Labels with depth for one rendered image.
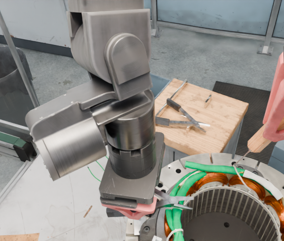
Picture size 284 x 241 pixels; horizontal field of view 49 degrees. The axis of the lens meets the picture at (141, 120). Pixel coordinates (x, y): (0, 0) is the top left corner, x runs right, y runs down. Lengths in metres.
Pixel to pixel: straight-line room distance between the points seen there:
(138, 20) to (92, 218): 0.71
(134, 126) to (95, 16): 0.11
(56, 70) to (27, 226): 2.00
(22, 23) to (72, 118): 2.75
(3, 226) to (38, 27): 2.17
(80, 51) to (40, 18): 2.56
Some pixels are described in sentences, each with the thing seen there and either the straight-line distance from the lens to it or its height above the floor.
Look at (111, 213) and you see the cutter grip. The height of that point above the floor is 1.17.
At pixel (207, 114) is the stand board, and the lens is 0.74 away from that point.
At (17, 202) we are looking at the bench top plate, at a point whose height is 0.78.
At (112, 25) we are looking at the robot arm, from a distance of 0.28.
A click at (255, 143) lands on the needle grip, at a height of 1.31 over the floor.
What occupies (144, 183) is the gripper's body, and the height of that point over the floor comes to 1.26.
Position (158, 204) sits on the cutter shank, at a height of 1.18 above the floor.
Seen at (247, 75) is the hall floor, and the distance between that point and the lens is 2.63.
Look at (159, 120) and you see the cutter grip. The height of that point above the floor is 1.09.
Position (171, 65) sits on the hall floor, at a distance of 2.68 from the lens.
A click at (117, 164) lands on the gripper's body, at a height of 1.29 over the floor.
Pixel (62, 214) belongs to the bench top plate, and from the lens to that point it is 0.95.
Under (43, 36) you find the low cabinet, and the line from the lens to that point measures 2.95.
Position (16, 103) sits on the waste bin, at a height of 0.35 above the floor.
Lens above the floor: 1.58
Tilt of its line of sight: 46 degrees down
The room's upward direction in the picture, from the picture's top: 5 degrees counter-clockwise
